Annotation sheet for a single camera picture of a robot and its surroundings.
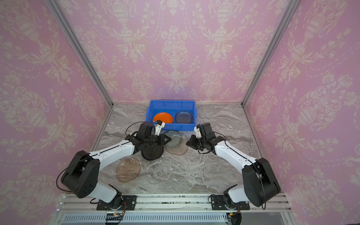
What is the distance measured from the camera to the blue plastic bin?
3.46ft

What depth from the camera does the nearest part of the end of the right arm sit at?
64 centimetres

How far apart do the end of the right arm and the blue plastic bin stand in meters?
0.27
